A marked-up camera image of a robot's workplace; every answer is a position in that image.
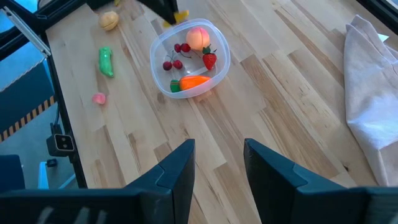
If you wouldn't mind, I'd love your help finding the black table-level camera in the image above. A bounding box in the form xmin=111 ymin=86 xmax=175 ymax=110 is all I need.
xmin=46 ymin=133 xmax=75 ymax=157

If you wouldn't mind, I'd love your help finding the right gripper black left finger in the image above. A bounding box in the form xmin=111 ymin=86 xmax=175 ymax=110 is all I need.
xmin=124 ymin=139 xmax=196 ymax=224

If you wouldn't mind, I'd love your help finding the red toy strawberry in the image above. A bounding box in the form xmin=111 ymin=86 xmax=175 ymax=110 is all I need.
xmin=201 ymin=45 xmax=218 ymax=71

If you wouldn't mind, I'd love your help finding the pale pink cloth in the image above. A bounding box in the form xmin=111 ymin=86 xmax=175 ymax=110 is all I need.
xmin=343 ymin=14 xmax=398 ymax=187

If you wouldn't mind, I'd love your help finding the dark blue seat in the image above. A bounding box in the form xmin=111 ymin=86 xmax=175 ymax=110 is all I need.
xmin=0 ymin=154 xmax=25 ymax=192

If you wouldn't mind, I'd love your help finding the black hazard striped platform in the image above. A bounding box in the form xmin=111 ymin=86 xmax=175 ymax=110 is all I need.
xmin=0 ymin=58 xmax=58 ymax=142

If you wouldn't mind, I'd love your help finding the clear plastic tupperware container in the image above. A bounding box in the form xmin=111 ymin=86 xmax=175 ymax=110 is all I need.
xmin=149 ymin=17 xmax=231 ymax=100

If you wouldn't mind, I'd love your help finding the silver aluminium bar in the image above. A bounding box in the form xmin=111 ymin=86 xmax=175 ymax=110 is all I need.
xmin=0 ymin=6 xmax=52 ymax=58

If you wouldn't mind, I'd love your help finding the slim yellow toy vegetable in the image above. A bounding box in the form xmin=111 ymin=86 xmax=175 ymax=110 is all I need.
xmin=163 ymin=9 xmax=190 ymax=29

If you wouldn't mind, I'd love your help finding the black aluminium table frame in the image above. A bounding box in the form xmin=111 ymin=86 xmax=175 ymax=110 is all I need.
xmin=0 ymin=0 xmax=398 ymax=189

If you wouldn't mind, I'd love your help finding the tan toy potato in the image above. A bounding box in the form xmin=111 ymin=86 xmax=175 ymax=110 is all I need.
xmin=98 ymin=11 xmax=121 ymax=32

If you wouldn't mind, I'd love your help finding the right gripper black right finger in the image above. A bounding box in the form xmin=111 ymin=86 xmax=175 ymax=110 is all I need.
xmin=244 ymin=138 xmax=371 ymax=224

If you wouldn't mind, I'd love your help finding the pink orange toy peach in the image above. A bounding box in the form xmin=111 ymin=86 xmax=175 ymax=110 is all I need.
xmin=185 ymin=26 xmax=211 ymax=52

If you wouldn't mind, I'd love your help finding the orange toy carrot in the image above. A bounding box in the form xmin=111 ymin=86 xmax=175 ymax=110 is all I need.
xmin=169 ymin=75 xmax=212 ymax=93

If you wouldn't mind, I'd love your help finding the small pink toy fruit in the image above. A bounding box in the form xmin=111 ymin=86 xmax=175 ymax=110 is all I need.
xmin=91 ymin=92 xmax=108 ymax=106

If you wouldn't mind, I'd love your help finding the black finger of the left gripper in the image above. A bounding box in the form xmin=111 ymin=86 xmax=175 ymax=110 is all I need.
xmin=136 ymin=0 xmax=180 ymax=26

